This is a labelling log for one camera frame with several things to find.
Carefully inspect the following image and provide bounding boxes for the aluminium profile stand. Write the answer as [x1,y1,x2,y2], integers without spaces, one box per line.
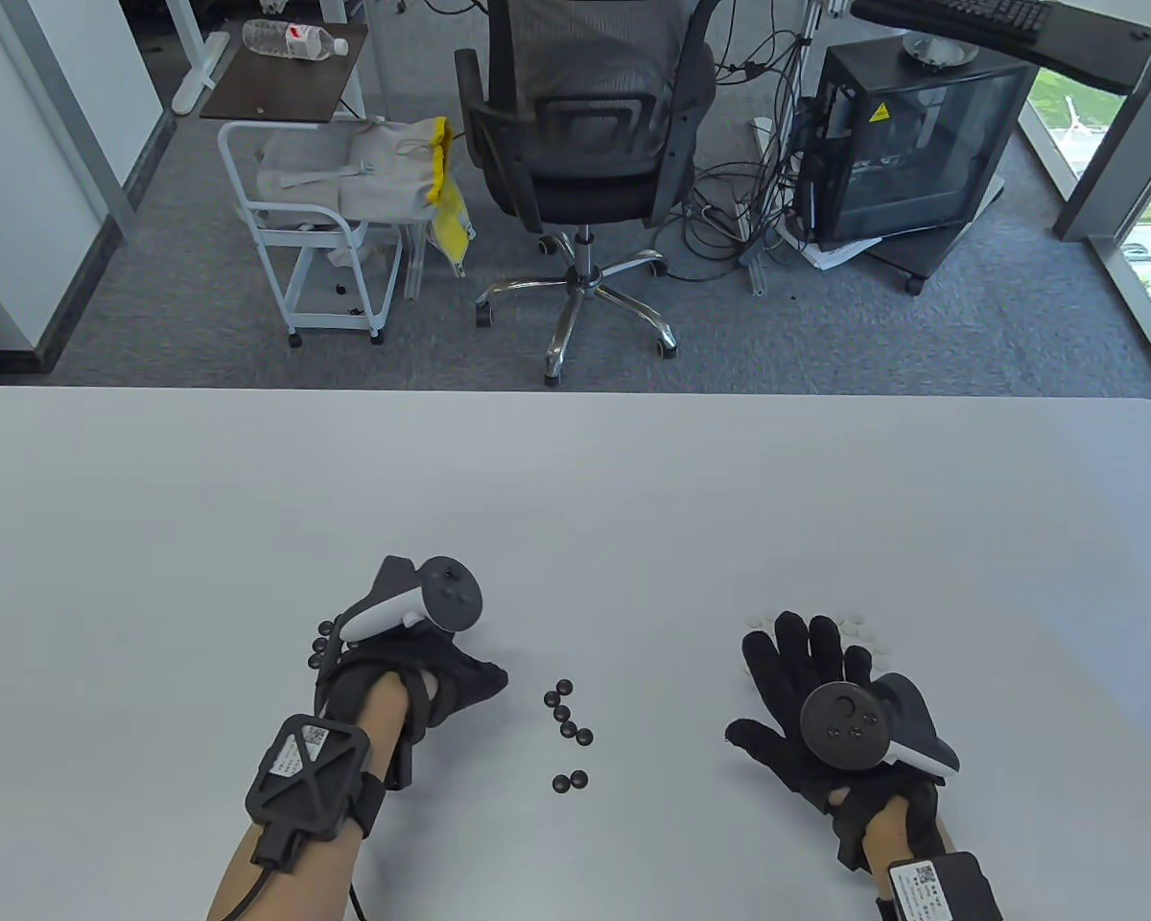
[748,0,826,294]

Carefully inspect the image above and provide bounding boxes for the clear plastic water bottle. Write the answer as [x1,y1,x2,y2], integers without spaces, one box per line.
[242,17,350,61]

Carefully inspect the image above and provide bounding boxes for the black computer tower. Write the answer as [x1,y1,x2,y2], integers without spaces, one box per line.
[794,40,1039,246]

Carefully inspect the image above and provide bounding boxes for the black boxed wrist camera module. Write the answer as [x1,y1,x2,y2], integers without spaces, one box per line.
[876,851,1004,921]

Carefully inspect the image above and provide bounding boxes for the white metal cart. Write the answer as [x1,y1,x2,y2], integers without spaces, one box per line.
[218,120,406,348]

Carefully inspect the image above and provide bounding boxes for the white bowl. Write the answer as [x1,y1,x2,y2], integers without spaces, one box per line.
[902,29,979,70]

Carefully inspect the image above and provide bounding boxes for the black desk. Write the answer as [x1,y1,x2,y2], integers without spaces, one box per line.
[849,0,1151,95]

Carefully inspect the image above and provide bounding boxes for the black white hand controller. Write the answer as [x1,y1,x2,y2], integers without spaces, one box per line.
[799,673,961,776]
[343,555,485,642]

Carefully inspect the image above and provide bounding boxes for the person's right hand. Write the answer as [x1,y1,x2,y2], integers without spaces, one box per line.
[726,611,951,874]

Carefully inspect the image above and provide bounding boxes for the black keyboard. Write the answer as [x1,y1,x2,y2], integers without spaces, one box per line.
[935,0,1056,44]

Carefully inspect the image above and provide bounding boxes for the white papers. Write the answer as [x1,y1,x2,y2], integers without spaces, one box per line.
[777,216,883,272]

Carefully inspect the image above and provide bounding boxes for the grey fabric bag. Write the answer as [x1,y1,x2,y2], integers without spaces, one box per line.
[254,120,442,226]

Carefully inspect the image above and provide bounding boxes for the white desk leg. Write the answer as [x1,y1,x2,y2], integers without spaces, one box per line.
[168,0,233,118]

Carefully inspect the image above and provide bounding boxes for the yellow plastic bag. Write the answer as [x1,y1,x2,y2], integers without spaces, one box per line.
[426,117,476,279]

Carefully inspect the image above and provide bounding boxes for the tangle of black cables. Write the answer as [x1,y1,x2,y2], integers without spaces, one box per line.
[667,0,826,284]

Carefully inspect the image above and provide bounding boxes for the pile of mixed go stones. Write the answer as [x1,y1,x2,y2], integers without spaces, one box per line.
[544,679,595,795]

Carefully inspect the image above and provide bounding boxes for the black rolling platform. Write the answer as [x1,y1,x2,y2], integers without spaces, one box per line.
[863,173,1008,296]

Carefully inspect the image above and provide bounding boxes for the person's left hand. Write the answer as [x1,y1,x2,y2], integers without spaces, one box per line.
[312,628,509,761]

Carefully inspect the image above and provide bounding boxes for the black mesh office chair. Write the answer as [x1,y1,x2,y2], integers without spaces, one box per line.
[454,0,718,388]

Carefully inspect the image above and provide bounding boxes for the black framed wrist camera module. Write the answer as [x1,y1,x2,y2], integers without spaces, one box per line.
[245,715,389,871]

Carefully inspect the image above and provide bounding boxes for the group of white go stones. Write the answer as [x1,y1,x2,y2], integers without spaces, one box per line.
[744,614,891,674]

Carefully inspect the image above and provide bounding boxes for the black braided cable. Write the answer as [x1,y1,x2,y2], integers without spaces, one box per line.
[219,859,367,921]

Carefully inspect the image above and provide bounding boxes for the small brown side table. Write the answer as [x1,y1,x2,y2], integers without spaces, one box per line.
[200,19,370,124]

